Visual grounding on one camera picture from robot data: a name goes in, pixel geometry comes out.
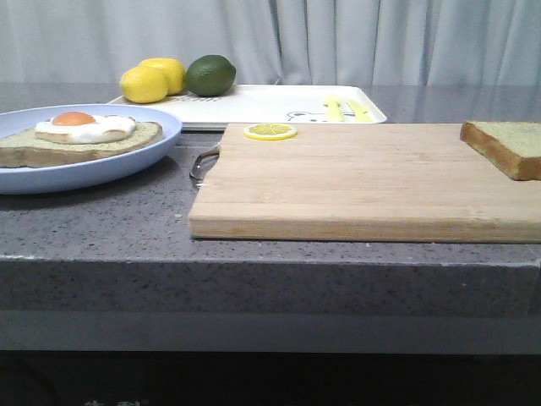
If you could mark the white rectangular tray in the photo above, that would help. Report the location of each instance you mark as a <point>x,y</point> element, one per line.
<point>263,104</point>

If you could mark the grey white curtain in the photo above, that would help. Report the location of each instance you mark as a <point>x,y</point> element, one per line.
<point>278,42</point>

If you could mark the yellow plastic fork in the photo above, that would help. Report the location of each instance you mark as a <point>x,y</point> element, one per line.
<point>333,109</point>

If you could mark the wooden cutting board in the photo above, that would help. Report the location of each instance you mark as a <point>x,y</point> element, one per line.
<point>411,182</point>

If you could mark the rear yellow lemon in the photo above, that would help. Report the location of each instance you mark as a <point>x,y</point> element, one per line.
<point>172,68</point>

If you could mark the metal cutting board handle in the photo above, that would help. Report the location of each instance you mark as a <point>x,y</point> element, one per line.
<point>204,162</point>

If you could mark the fried egg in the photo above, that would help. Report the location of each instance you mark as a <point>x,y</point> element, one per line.
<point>83,128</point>

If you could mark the front yellow lemon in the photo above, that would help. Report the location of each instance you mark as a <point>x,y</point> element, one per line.
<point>142,84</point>

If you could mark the yellow lemon slice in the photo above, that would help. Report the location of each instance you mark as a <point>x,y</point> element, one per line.
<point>270,131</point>

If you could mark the green lime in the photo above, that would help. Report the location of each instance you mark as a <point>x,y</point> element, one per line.
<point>210,75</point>

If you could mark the bread slice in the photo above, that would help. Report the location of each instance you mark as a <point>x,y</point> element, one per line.
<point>24,149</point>
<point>513,147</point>

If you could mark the yellow plastic knife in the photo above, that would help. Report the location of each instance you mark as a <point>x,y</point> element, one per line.
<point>361,112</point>

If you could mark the light blue round plate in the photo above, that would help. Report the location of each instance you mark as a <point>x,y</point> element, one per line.
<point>28,181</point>

